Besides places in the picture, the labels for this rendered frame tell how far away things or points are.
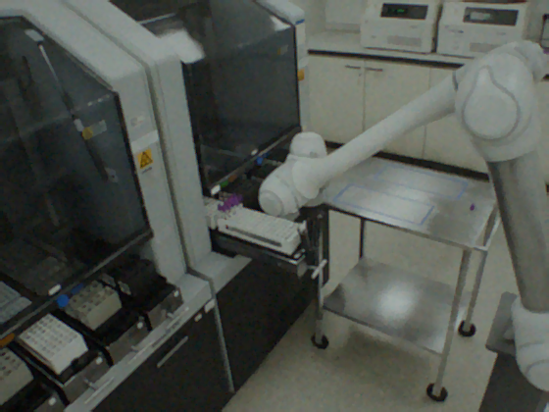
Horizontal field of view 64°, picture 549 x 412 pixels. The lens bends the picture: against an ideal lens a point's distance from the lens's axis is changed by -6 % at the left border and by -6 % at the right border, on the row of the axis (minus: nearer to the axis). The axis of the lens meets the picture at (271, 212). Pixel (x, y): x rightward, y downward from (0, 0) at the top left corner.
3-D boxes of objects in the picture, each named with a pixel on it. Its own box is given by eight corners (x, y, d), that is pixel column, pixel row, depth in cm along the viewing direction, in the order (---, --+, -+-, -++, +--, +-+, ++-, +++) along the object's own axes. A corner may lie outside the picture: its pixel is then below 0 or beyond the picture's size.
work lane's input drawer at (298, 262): (149, 226, 182) (144, 207, 177) (174, 209, 191) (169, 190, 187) (310, 284, 146) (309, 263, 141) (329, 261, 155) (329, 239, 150)
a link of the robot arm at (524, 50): (455, 59, 103) (445, 75, 93) (531, 21, 91) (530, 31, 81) (480, 108, 106) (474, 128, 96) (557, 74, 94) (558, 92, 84)
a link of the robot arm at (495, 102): (591, 338, 108) (595, 408, 92) (525, 339, 117) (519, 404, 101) (530, 37, 83) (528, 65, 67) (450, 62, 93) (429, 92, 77)
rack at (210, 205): (156, 211, 178) (152, 197, 175) (174, 199, 185) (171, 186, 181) (214, 231, 163) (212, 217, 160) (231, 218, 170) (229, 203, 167)
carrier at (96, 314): (118, 304, 131) (112, 288, 128) (123, 306, 130) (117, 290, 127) (87, 329, 123) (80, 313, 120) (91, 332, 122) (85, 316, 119)
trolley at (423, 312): (310, 346, 218) (304, 198, 175) (354, 290, 249) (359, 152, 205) (445, 407, 183) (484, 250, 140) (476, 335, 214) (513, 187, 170)
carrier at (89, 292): (103, 295, 135) (97, 281, 132) (107, 298, 134) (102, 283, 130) (73, 319, 127) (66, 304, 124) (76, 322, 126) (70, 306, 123)
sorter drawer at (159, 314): (29, 261, 167) (21, 241, 162) (59, 242, 176) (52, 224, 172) (164, 337, 131) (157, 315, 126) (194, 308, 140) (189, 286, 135)
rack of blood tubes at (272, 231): (218, 232, 162) (216, 218, 159) (235, 219, 169) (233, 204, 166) (290, 257, 147) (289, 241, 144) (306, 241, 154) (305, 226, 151)
